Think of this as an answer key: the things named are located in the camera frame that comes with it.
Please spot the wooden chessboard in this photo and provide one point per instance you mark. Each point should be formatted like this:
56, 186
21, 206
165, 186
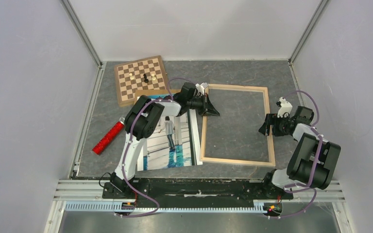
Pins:
126, 88

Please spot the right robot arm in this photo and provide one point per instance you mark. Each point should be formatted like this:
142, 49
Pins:
314, 160

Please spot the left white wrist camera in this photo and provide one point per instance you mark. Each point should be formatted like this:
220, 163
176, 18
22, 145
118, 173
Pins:
201, 87

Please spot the brown cardboard backing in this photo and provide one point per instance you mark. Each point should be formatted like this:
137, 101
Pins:
153, 94

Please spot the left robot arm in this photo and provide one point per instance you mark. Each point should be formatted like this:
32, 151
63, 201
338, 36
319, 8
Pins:
143, 118

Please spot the black chess piece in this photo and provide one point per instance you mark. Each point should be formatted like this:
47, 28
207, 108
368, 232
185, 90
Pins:
145, 78

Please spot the red toy microphone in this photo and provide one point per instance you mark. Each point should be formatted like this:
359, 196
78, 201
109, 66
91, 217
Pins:
109, 137

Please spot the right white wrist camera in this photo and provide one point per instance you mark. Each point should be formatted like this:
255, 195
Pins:
285, 108

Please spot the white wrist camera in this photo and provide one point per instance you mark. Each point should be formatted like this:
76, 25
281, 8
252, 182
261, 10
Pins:
285, 108
201, 87

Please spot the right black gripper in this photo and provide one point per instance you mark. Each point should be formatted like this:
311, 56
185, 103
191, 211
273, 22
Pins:
272, 119

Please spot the wooden picture frame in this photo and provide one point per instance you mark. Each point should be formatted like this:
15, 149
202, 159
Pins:
271, 154

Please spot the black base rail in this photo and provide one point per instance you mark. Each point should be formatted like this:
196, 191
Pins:
156, 188

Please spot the printed photo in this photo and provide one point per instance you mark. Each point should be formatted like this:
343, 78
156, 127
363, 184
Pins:
174, 143

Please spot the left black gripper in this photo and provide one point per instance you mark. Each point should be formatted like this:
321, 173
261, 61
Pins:
207, 108

